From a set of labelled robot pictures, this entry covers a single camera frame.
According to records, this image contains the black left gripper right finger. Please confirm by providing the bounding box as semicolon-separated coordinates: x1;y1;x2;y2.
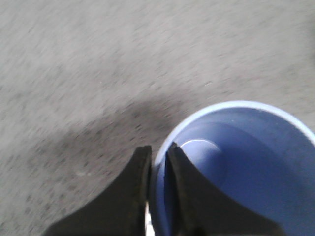
166;143;282;236

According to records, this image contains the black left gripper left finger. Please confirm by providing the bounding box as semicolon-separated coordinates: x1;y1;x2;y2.
45;146;152;236

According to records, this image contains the blue plastic cup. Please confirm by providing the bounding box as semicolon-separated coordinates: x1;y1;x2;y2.
149;101;315;236

